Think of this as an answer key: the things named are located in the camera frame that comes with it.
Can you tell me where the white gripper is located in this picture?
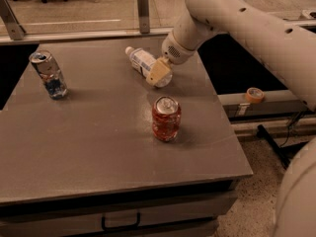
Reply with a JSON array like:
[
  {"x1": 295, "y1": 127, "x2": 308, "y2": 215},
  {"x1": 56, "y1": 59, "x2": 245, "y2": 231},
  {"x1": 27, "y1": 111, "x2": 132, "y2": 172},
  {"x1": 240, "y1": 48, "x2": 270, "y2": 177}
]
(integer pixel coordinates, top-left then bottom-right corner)
[{"x1": 146, "y1": 33, "x2": 195, "y2": 87}]

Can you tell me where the blue label plastic bottle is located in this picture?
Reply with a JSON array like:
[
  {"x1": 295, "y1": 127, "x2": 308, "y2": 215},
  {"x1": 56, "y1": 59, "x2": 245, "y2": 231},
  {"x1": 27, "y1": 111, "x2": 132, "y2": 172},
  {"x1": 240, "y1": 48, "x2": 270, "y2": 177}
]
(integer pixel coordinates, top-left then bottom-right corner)
[{"x1": 125, "y1": 46, "x2": 158, "y2": 79}]

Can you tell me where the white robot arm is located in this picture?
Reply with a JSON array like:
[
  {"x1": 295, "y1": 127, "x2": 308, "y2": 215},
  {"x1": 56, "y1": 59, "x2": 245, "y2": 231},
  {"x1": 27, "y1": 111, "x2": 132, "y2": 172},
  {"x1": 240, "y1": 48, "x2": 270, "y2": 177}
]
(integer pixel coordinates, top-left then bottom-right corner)
[{"x1": 147, "y1": 0, "x2": 316, "y2": 237}]

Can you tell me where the red coke can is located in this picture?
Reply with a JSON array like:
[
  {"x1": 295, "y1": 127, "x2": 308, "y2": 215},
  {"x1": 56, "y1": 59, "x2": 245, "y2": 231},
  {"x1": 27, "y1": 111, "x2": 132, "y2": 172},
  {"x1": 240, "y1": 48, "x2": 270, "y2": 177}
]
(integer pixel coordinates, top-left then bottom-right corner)
[{"x1": 152, "y1": 96, "x2": 182, "y2": 142}]

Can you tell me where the silver blue energy drink can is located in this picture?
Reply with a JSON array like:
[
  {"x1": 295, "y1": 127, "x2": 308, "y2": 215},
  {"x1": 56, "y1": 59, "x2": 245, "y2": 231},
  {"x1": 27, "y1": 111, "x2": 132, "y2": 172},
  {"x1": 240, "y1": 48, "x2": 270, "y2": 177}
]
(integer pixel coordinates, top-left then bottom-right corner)
[{"x1": 29, "y1": 50, "x2": 68, "y2": 100}]

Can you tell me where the orange tape roll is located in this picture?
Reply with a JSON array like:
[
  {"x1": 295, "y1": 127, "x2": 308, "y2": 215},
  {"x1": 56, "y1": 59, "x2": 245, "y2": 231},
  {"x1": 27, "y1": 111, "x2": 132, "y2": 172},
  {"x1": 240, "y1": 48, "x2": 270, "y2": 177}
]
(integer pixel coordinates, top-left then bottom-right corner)
[{"x1": 245, "y1": 87, "x2": 265, "y2": 104}]

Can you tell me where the black wheeled stand base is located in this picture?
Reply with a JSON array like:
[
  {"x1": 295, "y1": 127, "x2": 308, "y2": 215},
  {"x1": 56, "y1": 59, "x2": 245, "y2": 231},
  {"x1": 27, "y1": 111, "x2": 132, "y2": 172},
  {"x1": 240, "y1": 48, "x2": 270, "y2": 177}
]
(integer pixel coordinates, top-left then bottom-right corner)
[{"x1": 257, "y1": 124, "x2": 307, "y2": 170}]

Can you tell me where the middle metal bracket post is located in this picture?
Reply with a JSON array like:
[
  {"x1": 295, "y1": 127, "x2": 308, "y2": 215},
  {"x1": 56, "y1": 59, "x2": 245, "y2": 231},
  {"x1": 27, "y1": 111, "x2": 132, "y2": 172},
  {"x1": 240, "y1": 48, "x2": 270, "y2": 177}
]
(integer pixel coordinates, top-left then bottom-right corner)
[{"x1": 137, "y1": 0, "x2": 150, "y2": 34}]

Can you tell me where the metal bracket post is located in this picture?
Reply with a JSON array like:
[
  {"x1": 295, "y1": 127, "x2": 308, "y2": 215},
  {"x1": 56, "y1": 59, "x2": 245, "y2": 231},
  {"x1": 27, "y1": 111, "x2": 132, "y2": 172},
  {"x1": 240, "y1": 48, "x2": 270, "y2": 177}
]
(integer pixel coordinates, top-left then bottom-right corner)
[
  {"x1": 137, "y1": 0, "x2": 150, "y2": 34},
  {"x1": 0, "y1": 0, "x2": 26, "y2": 40}
]

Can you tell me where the grey metal rail ledge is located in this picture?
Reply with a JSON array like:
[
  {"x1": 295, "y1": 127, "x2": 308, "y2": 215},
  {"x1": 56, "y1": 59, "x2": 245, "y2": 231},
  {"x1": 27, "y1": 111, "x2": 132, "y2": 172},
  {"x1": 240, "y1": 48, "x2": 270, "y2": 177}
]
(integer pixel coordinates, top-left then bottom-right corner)
[{"x1": 218, "y1": 90, "x2": 307, "y2": 119}]

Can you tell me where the grey drawer with black handle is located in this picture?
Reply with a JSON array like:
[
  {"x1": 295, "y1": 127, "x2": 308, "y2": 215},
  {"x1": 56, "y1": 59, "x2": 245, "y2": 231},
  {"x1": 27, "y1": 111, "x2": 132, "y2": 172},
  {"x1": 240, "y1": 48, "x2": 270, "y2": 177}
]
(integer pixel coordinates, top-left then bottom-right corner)
[{"x1": 0, "y1": 191, "x2": 237, "y2": 237}]

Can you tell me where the black cable on floor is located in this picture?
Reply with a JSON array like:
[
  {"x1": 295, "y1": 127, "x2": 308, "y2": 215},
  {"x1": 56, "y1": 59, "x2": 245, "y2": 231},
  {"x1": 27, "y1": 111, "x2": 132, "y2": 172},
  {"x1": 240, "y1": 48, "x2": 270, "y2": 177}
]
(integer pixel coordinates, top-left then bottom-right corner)
[{"x1": 278, "y1": 111, "x2": 307, "y2": 148}]

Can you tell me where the left metal bracket post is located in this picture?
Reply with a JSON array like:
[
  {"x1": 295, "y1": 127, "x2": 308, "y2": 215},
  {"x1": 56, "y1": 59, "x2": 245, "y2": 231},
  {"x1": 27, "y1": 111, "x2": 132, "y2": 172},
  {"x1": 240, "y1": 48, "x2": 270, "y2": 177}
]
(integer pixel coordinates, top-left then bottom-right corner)
[{"x1": 0, "y1": 0, "x2": 26, "y2": 40}]

